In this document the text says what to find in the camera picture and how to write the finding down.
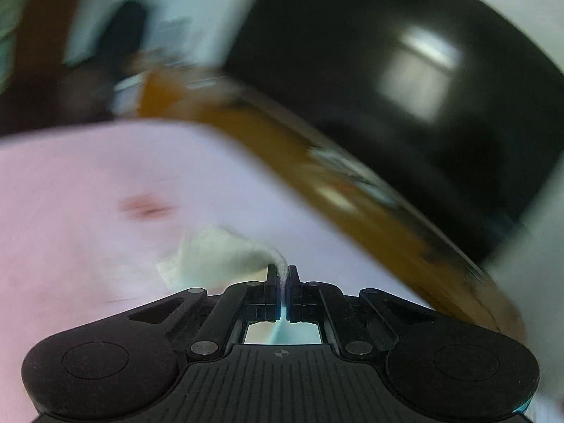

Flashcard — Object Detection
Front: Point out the brown wooden tv stand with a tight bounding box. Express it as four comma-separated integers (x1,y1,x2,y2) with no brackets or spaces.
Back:
137,67,527,342

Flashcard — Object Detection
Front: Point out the cream white knit garment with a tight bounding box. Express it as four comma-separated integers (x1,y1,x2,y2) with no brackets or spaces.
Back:
156,224,289,345

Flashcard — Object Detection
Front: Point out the pink floral bed sheet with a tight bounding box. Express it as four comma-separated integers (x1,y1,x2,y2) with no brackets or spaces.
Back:
1,122,416,422

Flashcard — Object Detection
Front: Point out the silver set-top box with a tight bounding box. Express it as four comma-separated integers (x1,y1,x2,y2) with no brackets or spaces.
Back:
309,147,399,209

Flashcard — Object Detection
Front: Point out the black flat screen television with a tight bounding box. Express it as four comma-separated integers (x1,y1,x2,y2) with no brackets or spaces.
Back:
225,0,563,263

